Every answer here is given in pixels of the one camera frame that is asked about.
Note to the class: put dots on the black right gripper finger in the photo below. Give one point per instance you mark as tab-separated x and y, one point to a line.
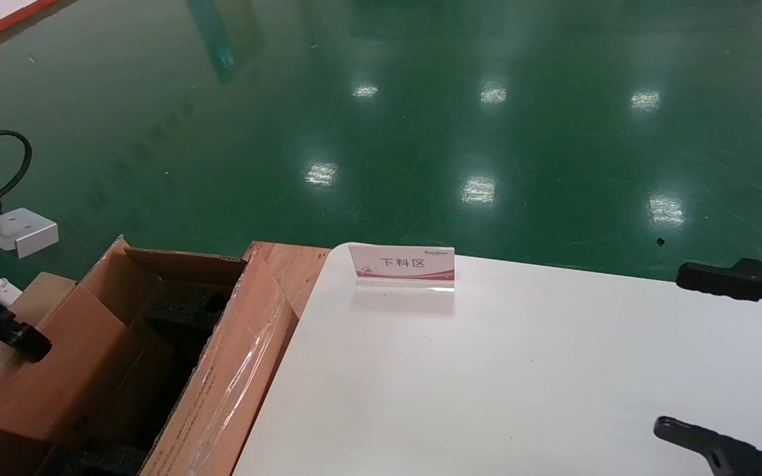
725	281
725	453

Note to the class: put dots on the large cardboard box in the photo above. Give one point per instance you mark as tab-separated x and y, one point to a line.
235	370

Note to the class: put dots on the black foam insert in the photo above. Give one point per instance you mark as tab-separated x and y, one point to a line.
100	459
189	311

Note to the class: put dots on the clear acrylic sign, pink stripe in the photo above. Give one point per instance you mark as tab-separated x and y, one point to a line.
414	264

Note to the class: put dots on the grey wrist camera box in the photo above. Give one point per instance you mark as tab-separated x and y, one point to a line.
27	231

